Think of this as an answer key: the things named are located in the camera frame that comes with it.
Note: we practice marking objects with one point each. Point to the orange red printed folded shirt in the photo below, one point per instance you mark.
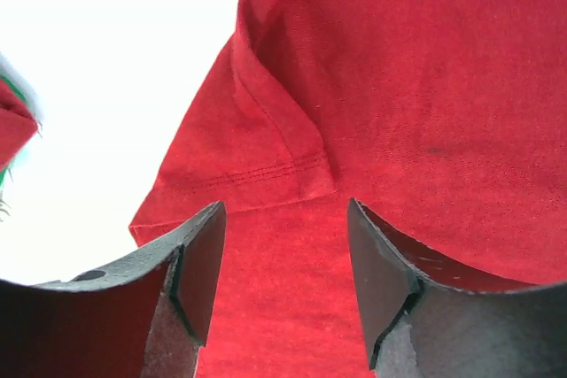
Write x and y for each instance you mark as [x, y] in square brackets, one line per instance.
[18, 125]

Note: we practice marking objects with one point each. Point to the dark red t-shirt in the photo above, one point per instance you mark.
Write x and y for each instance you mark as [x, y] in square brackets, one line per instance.
[446, 117]

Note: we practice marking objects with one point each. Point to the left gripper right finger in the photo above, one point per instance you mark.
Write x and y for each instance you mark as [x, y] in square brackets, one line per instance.
[424, 314]

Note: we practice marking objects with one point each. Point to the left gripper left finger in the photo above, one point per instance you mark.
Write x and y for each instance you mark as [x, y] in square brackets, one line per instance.
[146, 314]

